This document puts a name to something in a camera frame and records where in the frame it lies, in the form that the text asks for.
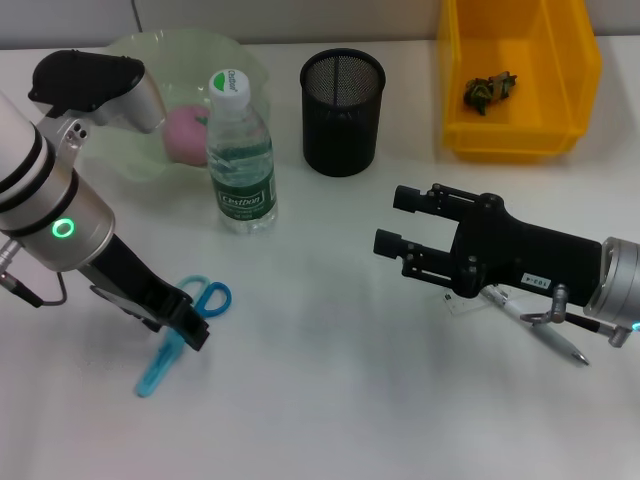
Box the blue scissors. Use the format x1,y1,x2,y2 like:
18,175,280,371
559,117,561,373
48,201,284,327
134,273,234,400

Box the pink peach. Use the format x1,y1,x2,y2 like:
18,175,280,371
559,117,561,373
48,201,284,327
164,104,210,166

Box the transparent plastic ruler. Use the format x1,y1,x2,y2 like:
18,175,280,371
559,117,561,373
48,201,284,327
439,285,541,319

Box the clear green-label water bottle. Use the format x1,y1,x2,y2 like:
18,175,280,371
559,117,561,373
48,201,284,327
205,68,280,236

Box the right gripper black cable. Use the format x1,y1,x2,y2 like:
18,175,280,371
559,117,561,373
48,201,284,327
519,310,634,347

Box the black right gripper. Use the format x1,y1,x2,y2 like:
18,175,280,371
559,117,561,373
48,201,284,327
373,183,604,307

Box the green plastic wrapper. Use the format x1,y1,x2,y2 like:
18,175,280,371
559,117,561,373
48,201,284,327
462,72,519,117

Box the pale green glass fruit plate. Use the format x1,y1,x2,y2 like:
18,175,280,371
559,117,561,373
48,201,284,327
74,29,274,184

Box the yellow plastic bin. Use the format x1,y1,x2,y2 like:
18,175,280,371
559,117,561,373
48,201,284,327
437,0,604,162

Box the white grey pen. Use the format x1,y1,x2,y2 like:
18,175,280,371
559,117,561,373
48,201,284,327
482,285,590,367

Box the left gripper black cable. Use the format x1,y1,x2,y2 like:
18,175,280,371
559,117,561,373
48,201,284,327
0,272,69,307

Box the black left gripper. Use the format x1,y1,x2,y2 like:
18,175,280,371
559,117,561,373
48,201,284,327
77,233,211,354

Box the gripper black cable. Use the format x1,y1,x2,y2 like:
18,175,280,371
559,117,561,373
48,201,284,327
0,272,69,307
519,310,634,347

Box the black mesh pen cup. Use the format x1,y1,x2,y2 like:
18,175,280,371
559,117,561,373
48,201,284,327
299,48,387,178

